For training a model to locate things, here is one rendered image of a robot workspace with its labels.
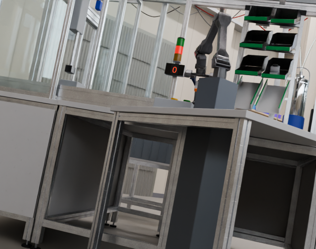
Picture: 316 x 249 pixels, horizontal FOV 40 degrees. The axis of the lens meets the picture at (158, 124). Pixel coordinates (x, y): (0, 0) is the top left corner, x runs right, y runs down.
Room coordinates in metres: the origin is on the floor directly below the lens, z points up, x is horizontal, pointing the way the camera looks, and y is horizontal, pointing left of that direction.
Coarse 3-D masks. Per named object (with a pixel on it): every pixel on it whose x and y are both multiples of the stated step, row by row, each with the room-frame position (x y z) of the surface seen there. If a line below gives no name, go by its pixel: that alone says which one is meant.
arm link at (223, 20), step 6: (222, 12) 2.21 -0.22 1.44; (222, 18) 2.19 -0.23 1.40; (228, 18) 2.20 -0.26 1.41; (216, 24) 2.22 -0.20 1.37; (222, 24) 2.19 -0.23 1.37; (228, 24) 2.20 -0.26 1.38; (222, 30) 2.18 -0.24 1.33; (222, 36) 2.17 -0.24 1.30; (222, 42) 2.16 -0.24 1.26; (222, 48) 2.15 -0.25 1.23; (216, 54) 2.12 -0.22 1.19; (222, 54) 2.13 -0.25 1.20; (228, 54) 2.14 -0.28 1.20; (216, 60) 2.11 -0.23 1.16; (222, 60) 2.12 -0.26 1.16; (228, 60) 2.12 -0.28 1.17
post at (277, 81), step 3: (285, 30) 3.50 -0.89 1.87; (279, 54) 3.50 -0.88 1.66; (282, 54) 3.49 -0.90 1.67; (279, 57) 3.50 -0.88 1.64; (282, 57) 3.49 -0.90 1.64; (276, 81) 3.50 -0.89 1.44; (279, 81) 3.49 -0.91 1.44; (276, 84) 3.50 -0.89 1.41; (270, 114) 3.49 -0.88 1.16; (273, 114) 3.49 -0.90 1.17; (270, 117) 3.49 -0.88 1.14; (273, 117) 3.49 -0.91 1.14
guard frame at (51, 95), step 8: (72, 0) 2.56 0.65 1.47; (72, 8) 2.58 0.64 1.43; (64, 24) 2.57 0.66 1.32; (64, 32) 2.56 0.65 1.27; (64, 40) 2.56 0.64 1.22; (80, 40) 3.87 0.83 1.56; (64, 48) 2.58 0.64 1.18; (56, 56) 2.57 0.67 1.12; (56, 64) 2.57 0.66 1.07; (56, 72) 2.56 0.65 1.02; (56, 80) 2.57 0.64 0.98; (72, 80) 3.87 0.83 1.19; (0, 88) 2.65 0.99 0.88; (8, 88) 2.63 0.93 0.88; (56, 88) 2.59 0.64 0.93; (40, 96) 2.58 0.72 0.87; (48, 96) 2.57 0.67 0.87; (56, 96) 2.61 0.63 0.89
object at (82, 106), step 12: (84, 108) 2.46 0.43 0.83; (96, 108) 2.44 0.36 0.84; (108, 108) 2.42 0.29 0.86; (144, 132) 3.54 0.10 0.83; (156, 132) 3.28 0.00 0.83; (168, 132) 3.05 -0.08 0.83; (300, 144) 2.17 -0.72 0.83; (276, 156) 3.40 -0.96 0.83; (288, 156) 3.16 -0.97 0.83; (300, 156) 2.94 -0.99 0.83
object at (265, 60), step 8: (248, 56) 2.65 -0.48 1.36; (256, 56) 2.63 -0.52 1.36; (264, 56) 2.61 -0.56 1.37; (240, 64) 2.53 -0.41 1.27; (248, 64) 2.67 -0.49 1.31; (256, 64) 2.65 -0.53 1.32; (264, 64) 2.52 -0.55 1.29; (240, 72) 2.43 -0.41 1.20; (248, 72) 2.41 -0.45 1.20; (256, 72) 2.39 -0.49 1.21
